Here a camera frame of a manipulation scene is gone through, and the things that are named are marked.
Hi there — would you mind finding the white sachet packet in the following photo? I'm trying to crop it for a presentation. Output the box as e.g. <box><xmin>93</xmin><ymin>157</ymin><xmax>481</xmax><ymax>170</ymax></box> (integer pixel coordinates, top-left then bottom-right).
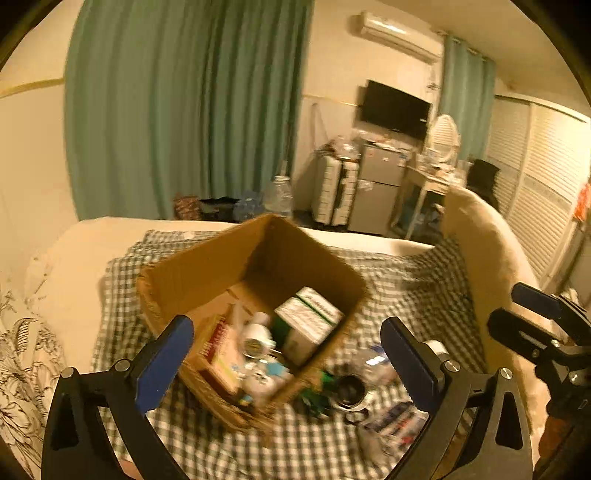
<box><xmin>358</xmin><ymin>401</ymin><xmax>429</xmax><ymax>463</ymax></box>

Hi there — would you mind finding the clear plastic bag with items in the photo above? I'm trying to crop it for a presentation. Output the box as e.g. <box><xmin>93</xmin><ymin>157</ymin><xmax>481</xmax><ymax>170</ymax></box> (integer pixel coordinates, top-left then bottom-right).
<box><xmin>346</xmin><ymin>344</ymin><xmax>400</xmax><ymax>389</ymax></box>

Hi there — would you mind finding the white tape roll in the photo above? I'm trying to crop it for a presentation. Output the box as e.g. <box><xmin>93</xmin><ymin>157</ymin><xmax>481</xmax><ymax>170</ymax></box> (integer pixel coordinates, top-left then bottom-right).
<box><xmin>329</xmin><ymin>374</ymin><xmax>369</xmax><ymax>412</ymax></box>

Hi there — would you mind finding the green foil packet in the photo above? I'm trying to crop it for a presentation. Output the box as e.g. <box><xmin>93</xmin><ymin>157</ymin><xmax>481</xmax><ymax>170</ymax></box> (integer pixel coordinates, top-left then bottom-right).
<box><xmin>293</xmin><ymin>371</ymin><xmax>335</xmax><ymax>420</ymax></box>

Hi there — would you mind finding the white small bottle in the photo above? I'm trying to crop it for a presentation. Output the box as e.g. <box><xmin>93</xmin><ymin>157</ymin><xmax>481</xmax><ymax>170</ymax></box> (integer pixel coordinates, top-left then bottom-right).
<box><xmin>239</xmin><ymin>312</ymin><xmax>276</xmax><ymax>360</ymax></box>

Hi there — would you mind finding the white green medicine box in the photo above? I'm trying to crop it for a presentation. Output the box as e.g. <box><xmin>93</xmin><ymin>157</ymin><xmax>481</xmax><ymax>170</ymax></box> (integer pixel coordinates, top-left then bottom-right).
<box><xmin>270</xmin><ymin>287</ymin><xmax>344</xmax><ymax>367</ymax></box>

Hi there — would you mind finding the floral white bedsheet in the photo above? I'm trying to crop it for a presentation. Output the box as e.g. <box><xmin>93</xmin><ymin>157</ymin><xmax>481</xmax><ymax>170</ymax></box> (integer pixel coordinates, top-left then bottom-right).
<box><xmin>1</xmin><ymin>276</ymin><xmax>65</xmax><ymax>479</ymax></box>

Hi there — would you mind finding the large cream pillow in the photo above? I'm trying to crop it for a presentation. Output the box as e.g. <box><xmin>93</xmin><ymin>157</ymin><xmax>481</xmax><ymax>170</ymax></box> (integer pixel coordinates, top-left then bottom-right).
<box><xmin>442</xmin><ymin>186</ymin><xmax>565</xmax><ymax>437</ymax></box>

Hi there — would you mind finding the black chair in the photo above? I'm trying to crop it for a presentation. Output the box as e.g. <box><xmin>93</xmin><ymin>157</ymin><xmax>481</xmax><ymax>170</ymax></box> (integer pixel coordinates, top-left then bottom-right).
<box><xmin>466</xmin><ymin>159</ymin><xmax>500</xmax><ymax>210</ymax></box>

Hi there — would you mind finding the white louvered wardrobe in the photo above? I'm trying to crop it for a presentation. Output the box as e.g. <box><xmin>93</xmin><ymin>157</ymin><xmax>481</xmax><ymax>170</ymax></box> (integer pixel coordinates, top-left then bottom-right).
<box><xmin>485</xmin><ymin>94</ymin><xmax>590</xmax><ymax>288</ymax></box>

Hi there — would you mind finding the brown cardboard box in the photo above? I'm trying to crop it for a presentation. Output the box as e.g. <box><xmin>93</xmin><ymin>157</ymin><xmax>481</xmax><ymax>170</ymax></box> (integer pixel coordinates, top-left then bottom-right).
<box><xmin>137</xmin><ymin>214</ymin><xmax>369</xmax><ymax>435</ymax></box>

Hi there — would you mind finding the white dressing table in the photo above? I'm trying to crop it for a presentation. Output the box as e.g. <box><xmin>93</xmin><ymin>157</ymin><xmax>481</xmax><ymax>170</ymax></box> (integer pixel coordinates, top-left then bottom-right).
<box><xmin>391</xmin><ymin>166</ymin><xmax>465</xmax><ymax>240</ymax></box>

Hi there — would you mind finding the white round vanity mirror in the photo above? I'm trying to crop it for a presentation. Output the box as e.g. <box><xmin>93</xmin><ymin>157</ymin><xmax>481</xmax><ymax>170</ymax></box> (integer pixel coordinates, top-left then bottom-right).
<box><xmin>425</xmin><ymin>114</ymin><xmax>461</xmax><ymax>164</ymax></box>

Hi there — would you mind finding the grey mini fridge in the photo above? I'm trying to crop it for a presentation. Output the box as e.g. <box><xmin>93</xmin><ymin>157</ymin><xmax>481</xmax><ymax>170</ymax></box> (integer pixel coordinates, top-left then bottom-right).
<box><xmin>348</xmin><ymin>143</ymin><xmax>407</xmax><ymax>235</ymax></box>

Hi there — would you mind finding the white suitcase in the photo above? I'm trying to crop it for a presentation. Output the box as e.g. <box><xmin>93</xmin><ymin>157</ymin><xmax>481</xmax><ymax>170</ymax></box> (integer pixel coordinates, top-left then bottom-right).
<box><xmin>311</xmin><ymin>155</ymin><xmax>359</xmax><ymax>227</ymax></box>

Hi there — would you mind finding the green curtain right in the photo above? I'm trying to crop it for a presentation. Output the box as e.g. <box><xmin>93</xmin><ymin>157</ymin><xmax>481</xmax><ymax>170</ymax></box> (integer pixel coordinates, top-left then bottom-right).
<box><xmin>438</xmin><ymin>35</ymin><xmax>497</xmax><ymax>159</ymax></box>

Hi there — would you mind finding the green curtain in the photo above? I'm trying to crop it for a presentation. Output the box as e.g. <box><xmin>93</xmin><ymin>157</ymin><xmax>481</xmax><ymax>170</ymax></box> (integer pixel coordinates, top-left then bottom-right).
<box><xmin>438</xmin><ymin>35</ymin><xmax>497</xmax><ymax>159</ymax></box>
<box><xmin>64</xmin><ymin>1</ymin><xmax>314</xmax><ymax>220</ymax></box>

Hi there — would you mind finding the large clear water bottle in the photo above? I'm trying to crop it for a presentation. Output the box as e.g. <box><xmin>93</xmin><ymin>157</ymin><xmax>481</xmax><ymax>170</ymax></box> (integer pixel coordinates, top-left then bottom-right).
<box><xmin>263</xmin><ymin>175</ymin><xmax>294</xmax><ymax>218</ymax></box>

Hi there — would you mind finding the green curtain left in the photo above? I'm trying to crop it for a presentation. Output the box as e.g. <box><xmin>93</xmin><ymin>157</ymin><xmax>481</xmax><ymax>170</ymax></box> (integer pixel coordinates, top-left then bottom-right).
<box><xmin>64</xmin><ymin>1</ymin><xmax>314</xmax><ymax>220</ymax></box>

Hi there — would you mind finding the white air conditioner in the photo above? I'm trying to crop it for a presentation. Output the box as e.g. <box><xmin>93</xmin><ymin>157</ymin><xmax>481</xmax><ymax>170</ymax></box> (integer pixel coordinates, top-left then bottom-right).
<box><xmin>360</xmin><ymin>11</ymin><xmax>444</xmax><ymax>65</ymax></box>

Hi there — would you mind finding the black wall television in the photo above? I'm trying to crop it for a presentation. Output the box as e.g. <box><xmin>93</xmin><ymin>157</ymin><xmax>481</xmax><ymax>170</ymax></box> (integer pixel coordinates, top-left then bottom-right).
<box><xmin>360</xmin><ymin>80</ymin><xmax>431</xmax><ymax>141</ymax></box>

